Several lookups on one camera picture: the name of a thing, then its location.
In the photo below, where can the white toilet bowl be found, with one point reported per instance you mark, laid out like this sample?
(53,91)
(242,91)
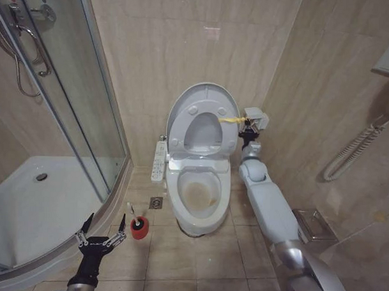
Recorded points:
(195,220)

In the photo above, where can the white shower tray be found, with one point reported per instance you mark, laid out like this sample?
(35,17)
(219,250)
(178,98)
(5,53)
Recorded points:
(35,210)

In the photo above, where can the white toilet control panel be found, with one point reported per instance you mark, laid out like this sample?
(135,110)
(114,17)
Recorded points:
(158,163)

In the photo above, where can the round shower tray drain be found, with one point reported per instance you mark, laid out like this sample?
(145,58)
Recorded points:
(41,177)

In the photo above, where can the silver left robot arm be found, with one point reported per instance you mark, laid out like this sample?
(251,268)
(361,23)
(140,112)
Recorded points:
(80,290)

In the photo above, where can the white toilet lid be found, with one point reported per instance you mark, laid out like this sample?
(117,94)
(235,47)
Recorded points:
(183,103)

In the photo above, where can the curved glass shower enclosure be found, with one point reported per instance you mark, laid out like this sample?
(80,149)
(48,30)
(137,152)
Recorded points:
(87,116)

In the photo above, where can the red toilet brush holder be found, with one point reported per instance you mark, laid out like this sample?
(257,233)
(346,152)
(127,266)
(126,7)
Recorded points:
(138,229)

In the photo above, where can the square metal floor drain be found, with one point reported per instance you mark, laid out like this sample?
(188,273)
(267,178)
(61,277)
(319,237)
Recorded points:
(156,203)

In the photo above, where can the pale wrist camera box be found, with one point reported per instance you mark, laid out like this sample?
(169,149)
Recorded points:
(257,116)

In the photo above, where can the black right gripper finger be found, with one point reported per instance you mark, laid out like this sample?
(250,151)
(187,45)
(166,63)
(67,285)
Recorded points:
(244,124)
(254,126)

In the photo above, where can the metal water valve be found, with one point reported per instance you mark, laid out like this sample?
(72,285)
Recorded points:
(163,137)

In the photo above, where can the chrome shower mixer tap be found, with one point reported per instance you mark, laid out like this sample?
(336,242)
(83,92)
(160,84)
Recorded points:
(42,12)

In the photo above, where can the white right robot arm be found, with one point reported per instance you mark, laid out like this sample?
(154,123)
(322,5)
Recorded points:
(269,199)

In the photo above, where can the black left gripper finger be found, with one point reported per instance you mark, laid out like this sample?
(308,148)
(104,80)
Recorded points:
(83,232)
(119,235)

